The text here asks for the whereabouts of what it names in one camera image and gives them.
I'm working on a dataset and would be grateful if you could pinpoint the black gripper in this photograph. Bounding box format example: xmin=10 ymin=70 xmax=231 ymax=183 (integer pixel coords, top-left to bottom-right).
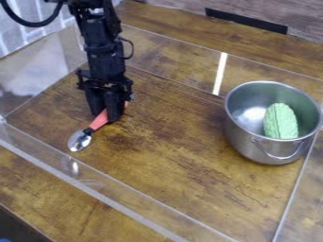
xmin=76 ymin=42 xmax=134 ymax=122

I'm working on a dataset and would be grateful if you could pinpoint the pink handled metal spoon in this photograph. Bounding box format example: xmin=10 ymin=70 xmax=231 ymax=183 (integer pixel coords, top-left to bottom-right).
xmin=67 ymin=100 xmax=131 ymax=153

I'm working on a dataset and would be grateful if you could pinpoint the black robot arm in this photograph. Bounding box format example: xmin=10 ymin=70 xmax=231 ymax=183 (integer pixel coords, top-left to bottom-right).
xmin=44 ymin=0 xmax=132 ymax=123

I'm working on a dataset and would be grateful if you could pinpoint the stainless steel pot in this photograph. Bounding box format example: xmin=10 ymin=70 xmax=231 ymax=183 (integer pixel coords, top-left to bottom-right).
xmin=224 ymin=80 xmax=323 ymax=164

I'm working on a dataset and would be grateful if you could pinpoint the green knitted toy vegetable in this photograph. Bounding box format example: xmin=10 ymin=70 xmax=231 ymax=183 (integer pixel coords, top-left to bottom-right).
xmin=265 ymin=103 xmax=299 ymax=139

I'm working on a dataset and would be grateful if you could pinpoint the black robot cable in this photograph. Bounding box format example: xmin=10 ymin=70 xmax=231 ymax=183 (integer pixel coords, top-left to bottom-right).
xmin=0 ymin=0 xmax=67 ymax=28

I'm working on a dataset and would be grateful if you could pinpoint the black strip on wall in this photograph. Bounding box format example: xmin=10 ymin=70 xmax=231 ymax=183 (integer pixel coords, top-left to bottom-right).
xmin=204 ymin=8 xmax=289 ymax=35

